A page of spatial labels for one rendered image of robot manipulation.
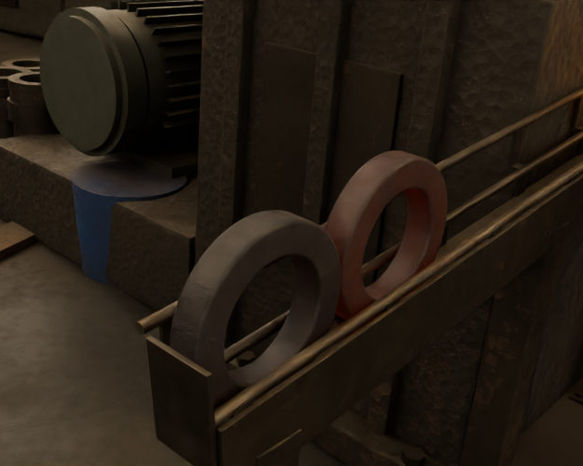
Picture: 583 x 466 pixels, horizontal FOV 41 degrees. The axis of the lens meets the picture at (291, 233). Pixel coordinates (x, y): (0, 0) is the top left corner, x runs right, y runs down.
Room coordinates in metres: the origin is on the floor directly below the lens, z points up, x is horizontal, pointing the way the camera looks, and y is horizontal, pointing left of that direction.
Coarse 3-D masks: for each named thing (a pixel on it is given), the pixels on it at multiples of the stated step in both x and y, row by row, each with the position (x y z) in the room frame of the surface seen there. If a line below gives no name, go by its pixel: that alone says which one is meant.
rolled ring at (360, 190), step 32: (384, 160) 0.71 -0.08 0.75; (416, 160) 0.73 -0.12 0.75; (352, 192) 0.68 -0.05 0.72; (384, 192) 0.69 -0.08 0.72; (416, 192) 0.75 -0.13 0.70; (352, 224) 0.66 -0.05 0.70; (416, 224) 0.78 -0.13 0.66; (352, 256) 0.66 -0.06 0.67; (416, 256) 0.76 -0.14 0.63; (352, 288) 0.66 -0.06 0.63; (384, 288) 0.73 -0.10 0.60
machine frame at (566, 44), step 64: (256, 0) 1.45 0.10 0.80; (320, 0) 1.35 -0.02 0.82; (384, 0) 1.27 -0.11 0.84; (448, 0) 1.16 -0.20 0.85; (512, 0) 1.13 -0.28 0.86; (576, 0) 1.16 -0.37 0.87; (256, 64) 1.44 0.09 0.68; (320, 64) 1.31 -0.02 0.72; (384, 64) 1.26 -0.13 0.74; (448, 64) 1.17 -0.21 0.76; (512, 64) 1.12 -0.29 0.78; (576, 64) 1.19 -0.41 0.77; (256, 128) 1.44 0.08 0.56; (320, 128) 1.30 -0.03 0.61; (384, 128) 1.24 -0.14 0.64; (448, 128) 1.18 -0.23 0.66; (256, 192) 1.42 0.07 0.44; (320, 192) 1.29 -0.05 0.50; (448, 192) 1.16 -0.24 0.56; (512, 192) 1.10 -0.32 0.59; (576, 256) 1.35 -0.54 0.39; (256, 320) 1.41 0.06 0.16; (576, 320) 1.43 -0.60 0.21; (384, 384) 1.17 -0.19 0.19; (448, 384) 1.12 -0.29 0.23; (384, 448) 1.14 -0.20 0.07; (448, 448) 1.11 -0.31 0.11
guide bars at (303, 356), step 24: (576, 168) 1.01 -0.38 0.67; (504, 216) 0.86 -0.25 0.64; (480, 240) 0.81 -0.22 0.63; (432, 264) 0.75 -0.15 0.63; (408, 288) 0.70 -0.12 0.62; (360, 312) 0.65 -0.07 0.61; (336, 336) 0.62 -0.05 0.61; (288, 360) 0.58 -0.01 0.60; (264, 384) 0.55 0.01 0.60; (240, 408) 0.52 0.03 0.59; (216, 432) 0.51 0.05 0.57
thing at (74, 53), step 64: (192, 0) 2.23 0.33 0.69; (64, 64) 1.99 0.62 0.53; (128, 64) 1.87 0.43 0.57; (192, 64) 2.04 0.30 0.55; (64, 128) 2.00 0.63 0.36; (128, 128) 1.87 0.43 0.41; (192, 128) 2.10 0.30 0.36; (0, 192) 2.14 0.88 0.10; (64, 192) 1.92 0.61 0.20; (192, 192) 1.88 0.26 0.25; (128, 256) 1.74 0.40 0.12; (192, 256) 1.61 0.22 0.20
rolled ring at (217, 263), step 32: (256, 224) 0.58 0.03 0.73; (288, 224) 0.59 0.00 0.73; (224, 256) 0.55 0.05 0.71; (256, 256) 0.56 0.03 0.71; (320, 256) 0.62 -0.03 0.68; (192, 288) 0.53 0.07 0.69; (224, 288) 0.53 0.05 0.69; (320, 288) 0.63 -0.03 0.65; (192, 320) 0.52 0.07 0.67; (224, 320) 0.53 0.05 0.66; (288, 320) 0.64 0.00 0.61; (320, 320) 0.63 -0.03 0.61; (192, 352) 0.51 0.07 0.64; (288, 352) 0.61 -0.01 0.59; (224, 384) 0.54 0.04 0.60
